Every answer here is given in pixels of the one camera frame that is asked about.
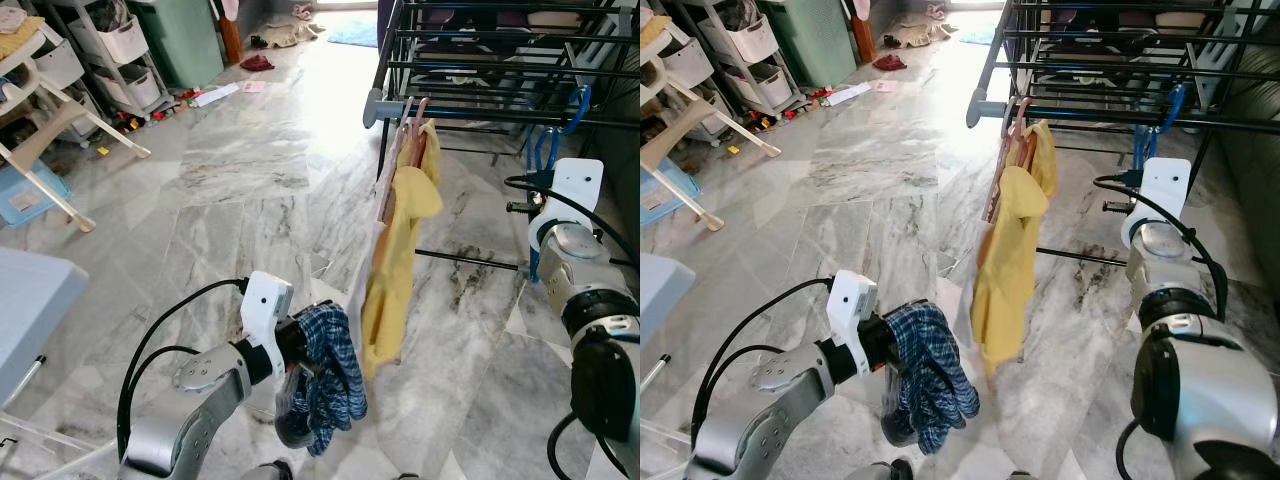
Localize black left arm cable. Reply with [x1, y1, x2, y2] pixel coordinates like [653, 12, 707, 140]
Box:
[690, 278, 836, 451]
[115, 278, 251, 461]

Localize light blue storage box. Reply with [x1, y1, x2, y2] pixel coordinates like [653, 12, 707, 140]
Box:
[640, 165, 691, 226]
[0, 160, 73, 226]

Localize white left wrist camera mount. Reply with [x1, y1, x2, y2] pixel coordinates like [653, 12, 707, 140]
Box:
[825, 270, 881, 371]
[240, 272, 296, 366]

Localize blue plaid shirt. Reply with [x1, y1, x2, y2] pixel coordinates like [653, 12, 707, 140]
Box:
[275, 302, 369, 458]
[880, 300, 983, 456]

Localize reddish plastic hanger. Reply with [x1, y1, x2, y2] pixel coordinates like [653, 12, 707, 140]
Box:
[1015, 97, 1046, 186]
[412, 97, 439, 191]

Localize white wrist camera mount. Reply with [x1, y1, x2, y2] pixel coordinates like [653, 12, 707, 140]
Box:
[825, 270, 881, 371]
[240, 272, 296, 366]
[528, 158, 606, 256]
[1120, 157, 1193, 251]

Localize black clothes drying rack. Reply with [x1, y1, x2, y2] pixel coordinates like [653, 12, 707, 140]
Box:
[965, 0, 1280, 271]
[362, 0, 641, 276]

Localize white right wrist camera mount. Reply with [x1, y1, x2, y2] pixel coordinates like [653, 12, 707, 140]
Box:
[528, 158, 606, 256]
[1120, 157, 1193, 251]

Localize pink plastic hanger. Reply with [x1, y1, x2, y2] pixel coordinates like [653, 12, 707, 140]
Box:
[385, 100, 416, 221]
[985, 98, 1021, 221]

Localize dark green sofa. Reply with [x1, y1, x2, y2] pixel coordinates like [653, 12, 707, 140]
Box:
[1225, 70, 1280, 271]
[600, 90, 641, 261]

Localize white drawer cart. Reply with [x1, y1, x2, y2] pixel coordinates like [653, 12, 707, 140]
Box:
[665, 0, 801, 116]
[40, 0, 166, 119]

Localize light blue folding table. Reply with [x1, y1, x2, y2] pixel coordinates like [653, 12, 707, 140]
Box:
[0, 248, 121, 471]
[640, 252, 696, 351]

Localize yellow polo shirt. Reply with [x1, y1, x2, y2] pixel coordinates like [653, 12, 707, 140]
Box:
[970, 120, 1059, 379]
[360, 120, 444, 381]

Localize blue plastic hanger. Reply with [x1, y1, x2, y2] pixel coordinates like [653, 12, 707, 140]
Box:
[1130, 83, 1188, 171]
[525, 85, 593, 281]

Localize white baby high chair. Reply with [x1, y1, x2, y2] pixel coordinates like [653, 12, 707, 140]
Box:
[0, 20, 153, 233]
[640, 15, 783, 231]

